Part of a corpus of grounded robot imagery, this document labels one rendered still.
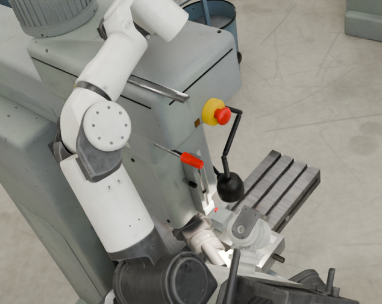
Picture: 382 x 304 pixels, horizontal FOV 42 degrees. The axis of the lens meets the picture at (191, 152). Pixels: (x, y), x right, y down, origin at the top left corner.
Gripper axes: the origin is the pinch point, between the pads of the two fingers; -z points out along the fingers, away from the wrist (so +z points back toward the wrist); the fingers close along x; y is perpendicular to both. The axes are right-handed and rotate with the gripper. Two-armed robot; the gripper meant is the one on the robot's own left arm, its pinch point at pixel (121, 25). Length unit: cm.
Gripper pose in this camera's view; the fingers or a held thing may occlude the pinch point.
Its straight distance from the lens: 116.3
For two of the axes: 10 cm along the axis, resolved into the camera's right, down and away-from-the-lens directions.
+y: -4.4, -8.6, -2.6
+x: 8.2, -5.0, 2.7
